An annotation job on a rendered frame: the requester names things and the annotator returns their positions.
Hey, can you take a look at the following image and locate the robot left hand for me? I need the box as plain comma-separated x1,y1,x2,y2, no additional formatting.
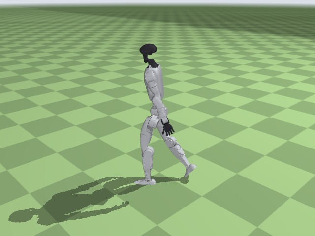
161,118,175,136

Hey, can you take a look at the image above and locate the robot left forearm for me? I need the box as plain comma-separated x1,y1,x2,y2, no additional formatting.
153,97,168,124

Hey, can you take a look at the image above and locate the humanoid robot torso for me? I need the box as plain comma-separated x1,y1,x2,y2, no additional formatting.
144,63,165,120

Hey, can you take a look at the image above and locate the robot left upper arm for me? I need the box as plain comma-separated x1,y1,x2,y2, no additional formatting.
145,71,161,102

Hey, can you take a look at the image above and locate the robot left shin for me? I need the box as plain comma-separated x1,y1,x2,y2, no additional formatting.
141,149,153,182

